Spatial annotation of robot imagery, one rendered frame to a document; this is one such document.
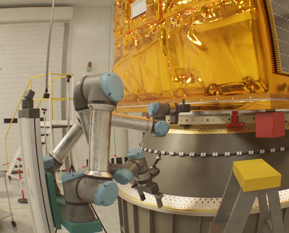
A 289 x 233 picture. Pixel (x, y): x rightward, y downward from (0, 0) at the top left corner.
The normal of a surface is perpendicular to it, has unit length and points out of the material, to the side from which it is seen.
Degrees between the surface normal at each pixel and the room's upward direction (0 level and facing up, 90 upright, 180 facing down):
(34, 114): 90
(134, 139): 90
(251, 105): 90
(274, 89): 95
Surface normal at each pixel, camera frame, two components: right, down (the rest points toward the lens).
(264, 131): -0.88, 0.03
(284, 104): 0.47, -0.01
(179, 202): -0.45, -0.72
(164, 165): -0.71, -0.45
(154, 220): -0.76, 0.02
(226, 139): -0.40, -0.46
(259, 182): -0.16, 0.00
